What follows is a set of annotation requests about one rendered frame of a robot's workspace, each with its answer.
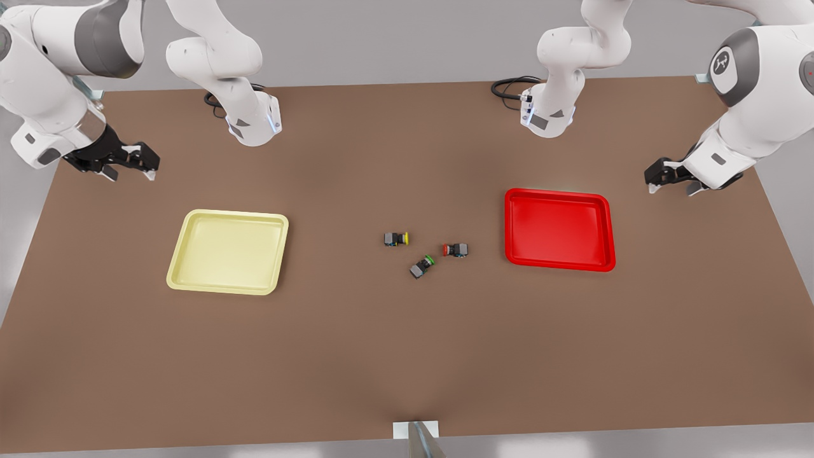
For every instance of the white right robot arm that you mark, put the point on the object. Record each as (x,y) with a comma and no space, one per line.
(44,70)

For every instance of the red push-button switch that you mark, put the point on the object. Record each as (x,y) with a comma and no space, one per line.
(456,249)

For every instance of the yellow push-button switch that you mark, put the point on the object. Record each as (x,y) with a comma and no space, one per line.
(395,239)

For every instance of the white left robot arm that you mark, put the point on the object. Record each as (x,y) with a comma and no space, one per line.
(757,95)

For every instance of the red tray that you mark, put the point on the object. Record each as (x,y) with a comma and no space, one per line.
(559,230)

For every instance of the pale yellow tray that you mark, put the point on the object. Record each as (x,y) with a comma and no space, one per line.
(227,252)

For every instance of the green push-button switch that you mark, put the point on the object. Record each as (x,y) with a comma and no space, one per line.
(421,266)

